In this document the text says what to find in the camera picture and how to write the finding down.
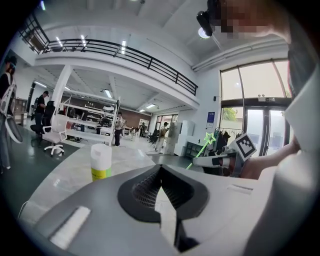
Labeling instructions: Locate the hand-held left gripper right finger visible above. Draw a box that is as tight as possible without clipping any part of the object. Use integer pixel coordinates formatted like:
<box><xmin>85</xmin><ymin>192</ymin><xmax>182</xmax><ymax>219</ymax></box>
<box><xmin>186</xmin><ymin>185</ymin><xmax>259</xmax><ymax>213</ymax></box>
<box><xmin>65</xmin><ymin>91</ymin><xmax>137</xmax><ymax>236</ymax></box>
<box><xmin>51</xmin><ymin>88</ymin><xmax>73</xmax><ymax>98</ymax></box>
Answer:
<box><xmin>160</xmin><ymin>164</ymin><xmax>276</xmax><ymax>256</ymax></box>

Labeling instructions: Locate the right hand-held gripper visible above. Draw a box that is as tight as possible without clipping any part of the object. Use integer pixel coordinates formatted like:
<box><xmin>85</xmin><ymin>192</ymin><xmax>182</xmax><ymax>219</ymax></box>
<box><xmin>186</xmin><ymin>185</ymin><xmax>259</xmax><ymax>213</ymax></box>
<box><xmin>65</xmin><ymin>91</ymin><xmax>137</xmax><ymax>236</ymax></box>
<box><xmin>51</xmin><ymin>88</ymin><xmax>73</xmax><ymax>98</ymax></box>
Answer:
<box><xmin>192</xmin><ymin>132</ymin><xmax>258</xmax><ymax>178</ymax></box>

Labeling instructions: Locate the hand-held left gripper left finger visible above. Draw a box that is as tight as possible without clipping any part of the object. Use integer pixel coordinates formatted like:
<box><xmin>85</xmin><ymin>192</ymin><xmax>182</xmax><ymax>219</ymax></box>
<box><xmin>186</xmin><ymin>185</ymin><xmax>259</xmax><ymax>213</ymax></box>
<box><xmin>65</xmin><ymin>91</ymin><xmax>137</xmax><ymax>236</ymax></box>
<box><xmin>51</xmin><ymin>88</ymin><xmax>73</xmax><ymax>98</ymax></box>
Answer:
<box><xmin>20</xmin><ymin>164</ymin><xmax>181</xmax><ymax>256</ymax></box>

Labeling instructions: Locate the green star stick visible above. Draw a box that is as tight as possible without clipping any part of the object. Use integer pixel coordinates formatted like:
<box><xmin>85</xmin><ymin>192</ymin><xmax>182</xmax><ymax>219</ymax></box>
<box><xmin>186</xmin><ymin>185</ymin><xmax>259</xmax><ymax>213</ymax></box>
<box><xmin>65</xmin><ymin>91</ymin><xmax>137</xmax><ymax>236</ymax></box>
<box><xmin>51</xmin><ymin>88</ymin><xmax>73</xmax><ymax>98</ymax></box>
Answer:
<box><xmin>186</xmin><ymin>131</ymin><xmax>217</xmax><ymax>170</ymax></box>

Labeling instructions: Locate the white cup with yellow label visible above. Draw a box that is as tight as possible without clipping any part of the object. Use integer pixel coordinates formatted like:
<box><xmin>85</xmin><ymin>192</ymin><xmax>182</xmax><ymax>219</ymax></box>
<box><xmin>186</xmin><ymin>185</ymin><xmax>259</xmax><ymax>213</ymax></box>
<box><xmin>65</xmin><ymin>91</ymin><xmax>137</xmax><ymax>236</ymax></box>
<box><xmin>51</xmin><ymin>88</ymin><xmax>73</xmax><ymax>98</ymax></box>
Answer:
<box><xmin>90</xmin><ymin>143</ymin><xmax>113</xmax><ymax>182</ymax></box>

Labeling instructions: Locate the person's right forearm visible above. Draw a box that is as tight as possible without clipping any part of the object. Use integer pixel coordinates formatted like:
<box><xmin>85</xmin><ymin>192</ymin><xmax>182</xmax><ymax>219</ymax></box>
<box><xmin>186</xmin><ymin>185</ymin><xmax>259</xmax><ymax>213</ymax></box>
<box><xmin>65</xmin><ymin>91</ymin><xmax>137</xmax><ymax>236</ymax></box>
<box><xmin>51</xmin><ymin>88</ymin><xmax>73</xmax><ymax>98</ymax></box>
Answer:
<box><xmin>241</xmin><ymin>138</ymin><xmax>301</xmax><ymax>181</ymax></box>

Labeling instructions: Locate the clothes rack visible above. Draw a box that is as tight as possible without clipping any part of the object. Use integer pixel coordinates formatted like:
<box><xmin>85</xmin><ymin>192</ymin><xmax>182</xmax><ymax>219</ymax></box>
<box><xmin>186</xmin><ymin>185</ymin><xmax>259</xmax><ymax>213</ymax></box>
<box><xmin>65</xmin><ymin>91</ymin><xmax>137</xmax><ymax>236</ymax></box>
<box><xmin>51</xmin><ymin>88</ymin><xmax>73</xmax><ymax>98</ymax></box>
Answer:
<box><xmin>212</xmin><ymin>126</ymin><xmax>244</xmax><ymax>156</ymax></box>

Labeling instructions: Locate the white cabinet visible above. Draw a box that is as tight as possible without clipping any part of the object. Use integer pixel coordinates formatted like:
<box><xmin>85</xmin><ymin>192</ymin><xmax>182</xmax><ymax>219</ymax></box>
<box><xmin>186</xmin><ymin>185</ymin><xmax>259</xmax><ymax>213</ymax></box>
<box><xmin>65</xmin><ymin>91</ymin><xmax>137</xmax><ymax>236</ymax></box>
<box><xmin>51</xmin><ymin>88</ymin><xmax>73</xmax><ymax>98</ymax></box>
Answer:
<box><xmin>173</xmin><ymin>120</ymin><xmax>196</xmax><ymax>158</ymax></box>

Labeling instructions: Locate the glass entrance door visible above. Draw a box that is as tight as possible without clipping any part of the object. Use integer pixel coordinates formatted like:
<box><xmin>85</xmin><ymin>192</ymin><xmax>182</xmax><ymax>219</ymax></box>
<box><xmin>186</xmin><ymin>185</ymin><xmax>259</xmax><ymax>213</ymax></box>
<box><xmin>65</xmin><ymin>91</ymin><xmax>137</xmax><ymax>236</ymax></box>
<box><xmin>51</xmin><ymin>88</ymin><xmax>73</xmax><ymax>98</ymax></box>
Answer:
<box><xmin>243</xmin><ymin>98</ymin><xmax>293</xmax><ymax>158</ymax></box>

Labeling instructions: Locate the white shelving rack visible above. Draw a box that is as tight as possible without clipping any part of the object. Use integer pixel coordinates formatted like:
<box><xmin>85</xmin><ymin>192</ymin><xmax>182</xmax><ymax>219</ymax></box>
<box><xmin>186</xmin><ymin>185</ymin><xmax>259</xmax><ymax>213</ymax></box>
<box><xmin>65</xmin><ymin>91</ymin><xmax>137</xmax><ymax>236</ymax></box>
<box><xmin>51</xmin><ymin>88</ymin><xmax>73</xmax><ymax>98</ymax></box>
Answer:
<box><xmin>56</xmin><ymin>89</ymin><xmax>121</xmax><ymax>147</ymax></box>

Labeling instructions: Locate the white office chair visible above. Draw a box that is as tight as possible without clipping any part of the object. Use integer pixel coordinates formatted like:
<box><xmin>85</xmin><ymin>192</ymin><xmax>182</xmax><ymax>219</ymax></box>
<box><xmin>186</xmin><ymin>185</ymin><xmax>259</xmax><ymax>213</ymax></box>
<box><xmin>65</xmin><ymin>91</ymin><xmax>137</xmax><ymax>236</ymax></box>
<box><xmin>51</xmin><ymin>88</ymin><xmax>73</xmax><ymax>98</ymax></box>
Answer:
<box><xmin>41</xmin><ymin>114</ymin><xmax>69</xmax><ymax>158</ymax></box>

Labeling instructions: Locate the round-headed robot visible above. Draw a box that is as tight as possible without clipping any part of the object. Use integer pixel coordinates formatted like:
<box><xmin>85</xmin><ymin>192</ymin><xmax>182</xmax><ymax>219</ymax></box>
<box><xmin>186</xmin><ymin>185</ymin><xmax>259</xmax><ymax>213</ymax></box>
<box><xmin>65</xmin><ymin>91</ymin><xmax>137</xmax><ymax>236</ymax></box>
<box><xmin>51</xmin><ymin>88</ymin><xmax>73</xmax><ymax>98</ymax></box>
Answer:
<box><xmin>98</xmin><ymin>104</ymin><xmax>116</xmax><ymax>129</ymax></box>

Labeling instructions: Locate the black office chair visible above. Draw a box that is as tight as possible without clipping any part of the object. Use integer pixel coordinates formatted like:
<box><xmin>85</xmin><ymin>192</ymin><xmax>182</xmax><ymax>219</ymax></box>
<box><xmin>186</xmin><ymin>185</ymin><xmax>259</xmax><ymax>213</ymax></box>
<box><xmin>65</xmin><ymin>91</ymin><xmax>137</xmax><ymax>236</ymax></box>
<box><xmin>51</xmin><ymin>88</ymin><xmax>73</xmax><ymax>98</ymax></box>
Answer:
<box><xmin>29</xmin><ymin>100</ymin><xmax>56</xmax><ymax>136</ymax></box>

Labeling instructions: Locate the black balcony railing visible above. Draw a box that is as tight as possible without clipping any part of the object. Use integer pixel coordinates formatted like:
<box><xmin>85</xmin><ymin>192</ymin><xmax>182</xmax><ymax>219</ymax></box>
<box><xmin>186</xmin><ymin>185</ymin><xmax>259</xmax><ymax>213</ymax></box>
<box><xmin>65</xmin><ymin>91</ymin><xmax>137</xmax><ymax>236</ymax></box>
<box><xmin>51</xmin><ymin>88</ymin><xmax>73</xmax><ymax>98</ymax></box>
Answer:
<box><xmin>17</xmin><ymin>14</ymin><xmax>199</xmax><ymax>97</ymax></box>

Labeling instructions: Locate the round ceiling lamp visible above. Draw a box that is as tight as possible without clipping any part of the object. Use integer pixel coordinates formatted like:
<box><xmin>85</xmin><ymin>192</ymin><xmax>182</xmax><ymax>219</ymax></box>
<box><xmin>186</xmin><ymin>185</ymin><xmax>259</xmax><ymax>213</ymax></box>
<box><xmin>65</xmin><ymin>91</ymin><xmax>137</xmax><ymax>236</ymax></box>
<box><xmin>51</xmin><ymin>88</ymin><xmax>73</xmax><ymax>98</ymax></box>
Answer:
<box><xmin>198</xmin><ymin>26</ymin><xmax>211</xmax><ymax>40</ymax></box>

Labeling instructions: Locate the white pillar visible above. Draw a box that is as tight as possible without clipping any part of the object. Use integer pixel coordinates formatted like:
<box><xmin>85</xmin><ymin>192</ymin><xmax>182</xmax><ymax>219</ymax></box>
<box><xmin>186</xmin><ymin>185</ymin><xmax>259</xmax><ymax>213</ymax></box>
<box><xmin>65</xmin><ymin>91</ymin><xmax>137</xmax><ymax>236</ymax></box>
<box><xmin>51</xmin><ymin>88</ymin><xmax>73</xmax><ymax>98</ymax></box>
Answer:
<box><xmin>51</xmin><ymin>64</ymin><xmax>74</xmax><ymax>116</ymax></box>

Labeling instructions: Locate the person's head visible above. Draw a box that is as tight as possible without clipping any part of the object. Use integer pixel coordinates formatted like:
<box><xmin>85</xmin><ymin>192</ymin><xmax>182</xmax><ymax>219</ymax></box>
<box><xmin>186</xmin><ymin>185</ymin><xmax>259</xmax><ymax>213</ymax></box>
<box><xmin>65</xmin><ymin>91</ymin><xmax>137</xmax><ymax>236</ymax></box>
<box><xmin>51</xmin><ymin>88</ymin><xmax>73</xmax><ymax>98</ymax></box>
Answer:
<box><xmin>219</xmin><ymin>0</ymin><xmax>294</xmax><ymax>44</ymax></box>

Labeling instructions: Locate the black head-worn camera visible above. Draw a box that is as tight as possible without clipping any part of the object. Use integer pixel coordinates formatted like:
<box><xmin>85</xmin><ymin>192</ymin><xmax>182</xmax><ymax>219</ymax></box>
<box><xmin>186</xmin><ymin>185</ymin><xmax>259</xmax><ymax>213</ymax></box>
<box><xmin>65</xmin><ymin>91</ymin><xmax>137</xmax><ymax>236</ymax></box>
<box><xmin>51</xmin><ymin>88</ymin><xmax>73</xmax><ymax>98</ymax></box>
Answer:
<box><xmin>195</xmin><ymin>0</ymin><xmax>222</xmax><ymax>37</ymax></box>

